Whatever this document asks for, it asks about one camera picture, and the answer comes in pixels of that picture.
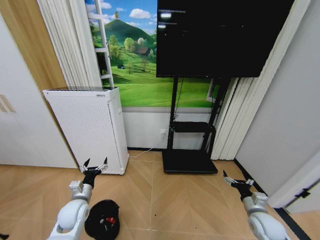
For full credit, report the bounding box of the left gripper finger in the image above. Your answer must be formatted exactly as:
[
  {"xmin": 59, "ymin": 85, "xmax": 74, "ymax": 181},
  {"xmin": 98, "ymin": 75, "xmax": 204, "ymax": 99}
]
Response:
[
  {"xmin": 79, "ymin": 157, "xmax": 91, "ymax": 173},
  {"xmin": 97, "ymin": 156, "xmax": 109, "ymax": 174}
]

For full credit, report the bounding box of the black television floor stand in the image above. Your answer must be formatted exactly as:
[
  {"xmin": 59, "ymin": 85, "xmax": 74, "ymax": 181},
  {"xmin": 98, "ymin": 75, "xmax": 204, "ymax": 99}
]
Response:
[{"xmin": 161, "ymin": 76, "xmax": 231, "ymax": 175}]

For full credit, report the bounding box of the white perforated air purifier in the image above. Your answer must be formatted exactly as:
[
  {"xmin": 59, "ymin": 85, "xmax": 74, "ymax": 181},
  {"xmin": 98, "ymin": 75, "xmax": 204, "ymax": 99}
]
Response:
[{"xmin": 41, "ymin": 86, "xmax": 130, "ymax": 176}]

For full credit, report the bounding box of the white door with black hinge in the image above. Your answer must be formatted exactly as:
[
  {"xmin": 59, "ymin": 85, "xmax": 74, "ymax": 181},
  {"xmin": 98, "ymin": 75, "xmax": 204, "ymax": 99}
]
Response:
[{"xmin": 267, "ymin": 149, "xmax": 320, "ymax": 215}]

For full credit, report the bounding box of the white pleated curtain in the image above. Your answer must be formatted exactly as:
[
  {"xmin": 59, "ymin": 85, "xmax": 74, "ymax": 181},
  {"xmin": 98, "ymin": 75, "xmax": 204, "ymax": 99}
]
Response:
[
  {"xmin": 36, "ymin": 0, "xmax": 102, "ymax": 89},
  {"xmin": 210, "ymin": 0, "xmax": 312, "ymax": 161}
]

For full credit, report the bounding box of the large black television screen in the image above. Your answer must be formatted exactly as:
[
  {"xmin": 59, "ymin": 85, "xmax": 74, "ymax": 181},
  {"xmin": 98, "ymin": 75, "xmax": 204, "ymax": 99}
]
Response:
[{"xmin": 155, "ymin": 0, "xmax": 296, "ymax": 79}]

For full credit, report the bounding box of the white power cable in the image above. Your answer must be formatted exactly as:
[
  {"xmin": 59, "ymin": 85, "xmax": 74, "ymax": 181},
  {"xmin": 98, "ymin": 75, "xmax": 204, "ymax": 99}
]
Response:
[{"xmin": 128, "ymin": 146, "xmax": 154, "ymax": 159}]

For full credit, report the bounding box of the white cabinet with handle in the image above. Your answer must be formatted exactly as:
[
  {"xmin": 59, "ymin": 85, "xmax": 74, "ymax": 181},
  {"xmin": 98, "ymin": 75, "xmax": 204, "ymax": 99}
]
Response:
[{"xmin": 0, "ymin": 12, "xmax": 79, "ymax": 170}]

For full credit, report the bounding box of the green landscape wall poster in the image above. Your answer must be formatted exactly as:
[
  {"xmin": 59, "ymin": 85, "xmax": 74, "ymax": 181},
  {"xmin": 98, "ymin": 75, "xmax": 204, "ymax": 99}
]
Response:
[{"xmin": 84, "ymin": 0, "xmax": 221, "ymax": 108}]

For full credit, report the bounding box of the thin black television cable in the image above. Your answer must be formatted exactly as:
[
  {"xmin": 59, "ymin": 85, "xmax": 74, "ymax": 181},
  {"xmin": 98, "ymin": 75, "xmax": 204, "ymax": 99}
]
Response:
[{"xmin": 173, "ymin": 76, "xmax": 185, "ymax": 121}]

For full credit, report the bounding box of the white mock window frame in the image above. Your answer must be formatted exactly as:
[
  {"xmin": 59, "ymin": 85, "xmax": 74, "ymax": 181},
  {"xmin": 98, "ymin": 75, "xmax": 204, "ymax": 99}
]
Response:
[{"xmin": 86, "ymin": 0, "xmax": 115, "ymax": 89}]

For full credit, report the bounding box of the wooden wall panel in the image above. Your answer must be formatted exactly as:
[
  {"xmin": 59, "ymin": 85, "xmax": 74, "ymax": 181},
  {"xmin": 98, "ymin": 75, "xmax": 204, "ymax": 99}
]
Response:
[{"xmin": 0, "ymin": 0, "xmax": 67, "ymax": 93}]

